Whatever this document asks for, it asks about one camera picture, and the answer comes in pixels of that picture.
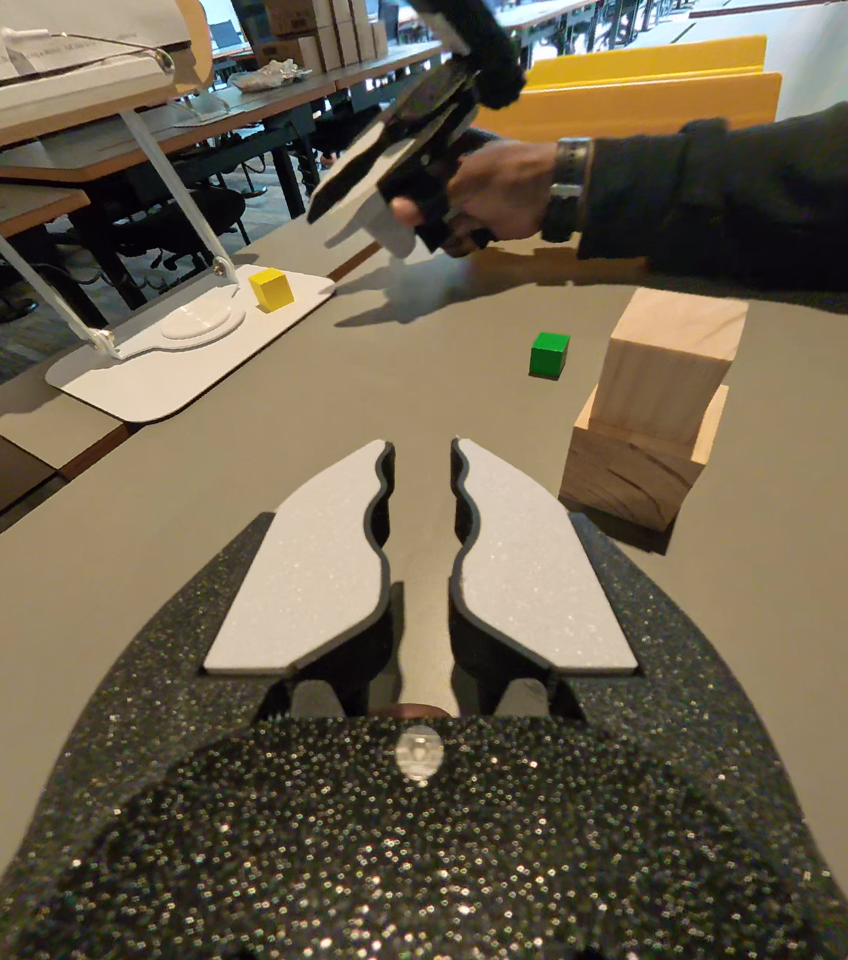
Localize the black office chair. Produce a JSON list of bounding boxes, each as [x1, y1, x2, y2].
[[115, 186, 251, 267]]

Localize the large plain wooden cube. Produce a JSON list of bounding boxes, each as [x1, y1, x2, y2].
[[559, 382, 730, 532]]

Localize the stack of cardboard boxes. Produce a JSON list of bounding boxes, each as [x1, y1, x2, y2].
[[253, 0, 389, 74]]

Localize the yellow wooden cube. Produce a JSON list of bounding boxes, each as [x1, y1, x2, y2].
[[248, 267, 296, 312]]

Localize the white folding stand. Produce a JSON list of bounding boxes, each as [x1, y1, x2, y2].
[[0, 0, 336, 425]]

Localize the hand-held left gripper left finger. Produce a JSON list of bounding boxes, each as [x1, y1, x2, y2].
[[202, 439, 396, 717]]

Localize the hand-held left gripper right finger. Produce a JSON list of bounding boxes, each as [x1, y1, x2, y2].
[[450, 437, 639, 717]]

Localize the person's right hand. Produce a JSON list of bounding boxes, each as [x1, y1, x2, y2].
[[392, 138, 564, 260]]

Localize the crumpled white wrapper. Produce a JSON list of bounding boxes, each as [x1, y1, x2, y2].
[[229, 58, 314, 93]]

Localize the person's right forearm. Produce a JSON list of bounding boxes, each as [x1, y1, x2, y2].
[[577, 86, 848, 295]]

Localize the black wristwatch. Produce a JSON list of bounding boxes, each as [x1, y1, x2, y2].
[[541, 137, 593, 244]]

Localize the long wooden desk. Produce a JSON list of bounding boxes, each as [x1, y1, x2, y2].
[[0, 41, 445, 183]]

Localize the short wooden desk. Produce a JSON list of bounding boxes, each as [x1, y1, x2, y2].
[[0, 183, 92, 262]]

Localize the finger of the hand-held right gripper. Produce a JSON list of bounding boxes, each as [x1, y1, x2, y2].
[[325, 153, 425, 249], [307, 63, 480, 225]]

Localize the yellow plastic bin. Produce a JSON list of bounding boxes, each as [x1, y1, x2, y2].
[[525, 35, 768, 93], [472, 71, 783, 145]]

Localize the small plain wooden cube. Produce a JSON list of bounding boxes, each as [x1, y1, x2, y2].
[[589, 288, 749, 449]]

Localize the green wooden cube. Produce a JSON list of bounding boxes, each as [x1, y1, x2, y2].
[[529, 332, 571, 378]]

